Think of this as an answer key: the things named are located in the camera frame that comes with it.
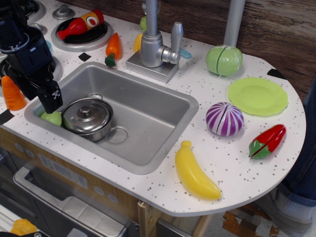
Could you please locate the yellow object bottom left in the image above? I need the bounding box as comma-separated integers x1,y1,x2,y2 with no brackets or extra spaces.
10,219,38,236

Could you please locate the green toy apple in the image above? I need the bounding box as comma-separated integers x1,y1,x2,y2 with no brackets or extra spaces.
40,111,62,126

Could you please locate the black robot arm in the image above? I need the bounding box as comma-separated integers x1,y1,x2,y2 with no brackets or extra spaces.
0,0,63,114

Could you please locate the grey shoe with sock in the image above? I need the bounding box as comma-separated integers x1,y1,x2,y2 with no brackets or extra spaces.
253,188,314,237

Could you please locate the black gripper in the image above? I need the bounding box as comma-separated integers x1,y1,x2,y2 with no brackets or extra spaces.
4,39,63,114

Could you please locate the black coil back burner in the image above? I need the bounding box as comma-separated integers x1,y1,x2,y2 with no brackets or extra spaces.
25,0,46,24

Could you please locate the grey sink basin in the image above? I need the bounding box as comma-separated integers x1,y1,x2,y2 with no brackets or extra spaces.
24,62,198,174

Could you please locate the person's jeans leg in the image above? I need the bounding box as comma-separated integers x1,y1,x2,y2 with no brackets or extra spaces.
278,79,316,207

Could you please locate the green toy behind faucet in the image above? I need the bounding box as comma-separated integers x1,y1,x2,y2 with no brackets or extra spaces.
139,16,147,31

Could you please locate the orange toy carrot piece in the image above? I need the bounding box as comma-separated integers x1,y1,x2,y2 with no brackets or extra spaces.
1,76,27,111

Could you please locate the silver stove knob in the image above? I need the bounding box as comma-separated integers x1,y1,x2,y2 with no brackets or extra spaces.
29,23,47,35
52,4,75,20

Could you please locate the toy corn cob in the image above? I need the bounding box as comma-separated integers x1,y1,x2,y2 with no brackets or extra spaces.
133,34,143,53

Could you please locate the orange toy carrot with leaves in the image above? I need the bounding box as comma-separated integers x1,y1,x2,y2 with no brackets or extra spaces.
105,33,121,67

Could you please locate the light green plate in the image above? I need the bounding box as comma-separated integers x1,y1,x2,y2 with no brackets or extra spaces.
228,77,288,116

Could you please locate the yellow toy banana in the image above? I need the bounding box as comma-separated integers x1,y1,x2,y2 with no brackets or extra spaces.
175,141,221,200

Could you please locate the light blue toy utensil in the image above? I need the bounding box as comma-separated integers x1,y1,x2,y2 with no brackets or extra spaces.
179,48,192,59

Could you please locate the red toy ketchup bottle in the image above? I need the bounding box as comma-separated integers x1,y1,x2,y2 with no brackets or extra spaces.
57,9,104,40

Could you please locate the grey support pole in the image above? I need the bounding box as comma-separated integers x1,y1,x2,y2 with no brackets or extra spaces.
223,0,245,47

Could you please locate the silver oven door handle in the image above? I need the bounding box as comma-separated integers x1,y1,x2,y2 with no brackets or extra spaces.
13,167,128,237

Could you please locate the silver toy faucet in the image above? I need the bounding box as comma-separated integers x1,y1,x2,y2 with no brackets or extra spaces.
126,0,183,83

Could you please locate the red toy chili pepper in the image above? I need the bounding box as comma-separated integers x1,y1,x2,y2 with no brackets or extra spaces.
249,124,286,159

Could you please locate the silver stove knob middle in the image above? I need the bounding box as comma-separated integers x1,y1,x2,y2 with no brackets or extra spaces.
29,23,47,35

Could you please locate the steel pot with lid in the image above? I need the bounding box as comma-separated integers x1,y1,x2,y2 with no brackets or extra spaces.
61,94,114,142

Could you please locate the green toy cabbage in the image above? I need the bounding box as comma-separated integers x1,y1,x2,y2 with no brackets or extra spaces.
205,45,243,77

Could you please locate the purple striped toy onion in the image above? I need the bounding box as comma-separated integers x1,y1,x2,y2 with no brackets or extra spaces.
205,102,244,137

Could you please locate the black coil stove burner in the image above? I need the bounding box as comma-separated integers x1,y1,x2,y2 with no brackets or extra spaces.
51,18,114,52

